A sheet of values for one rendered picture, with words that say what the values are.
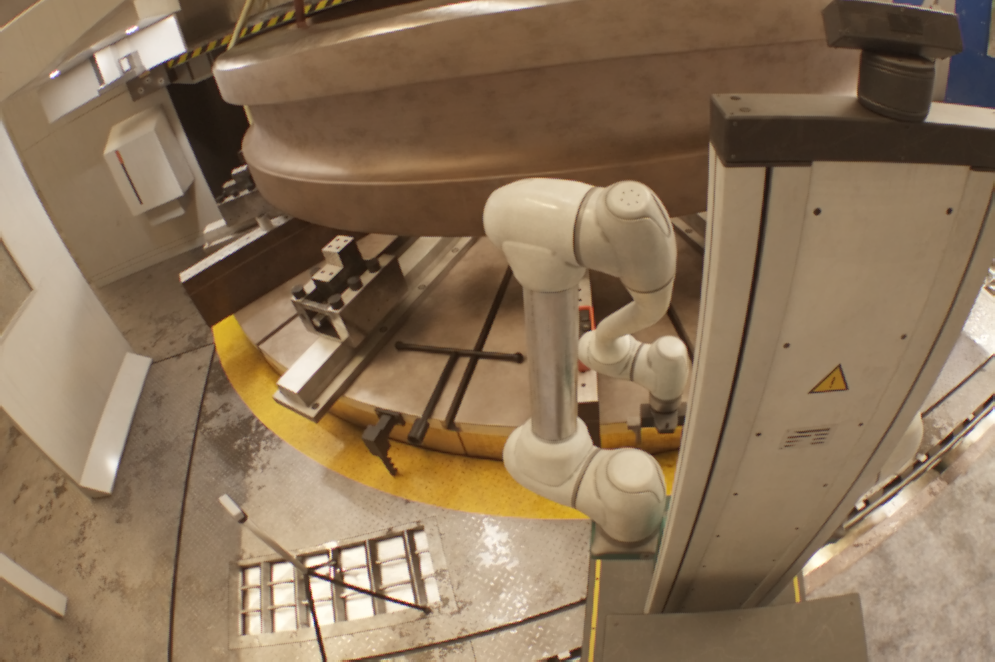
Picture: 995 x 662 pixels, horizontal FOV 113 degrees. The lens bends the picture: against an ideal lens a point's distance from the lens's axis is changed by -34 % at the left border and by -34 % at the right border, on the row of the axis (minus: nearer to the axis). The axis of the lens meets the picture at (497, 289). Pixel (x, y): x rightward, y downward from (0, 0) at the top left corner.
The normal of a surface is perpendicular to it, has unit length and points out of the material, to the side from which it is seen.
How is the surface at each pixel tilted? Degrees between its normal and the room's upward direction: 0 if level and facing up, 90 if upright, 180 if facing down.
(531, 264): 86
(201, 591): 0
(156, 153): 90
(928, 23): 62
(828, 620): 0
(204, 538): 0
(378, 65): 90
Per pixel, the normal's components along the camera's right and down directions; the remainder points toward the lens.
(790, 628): -0.18, -0.77
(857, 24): -0.22, 0.18
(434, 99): -0.28, 0.63
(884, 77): -0.83, 0.45
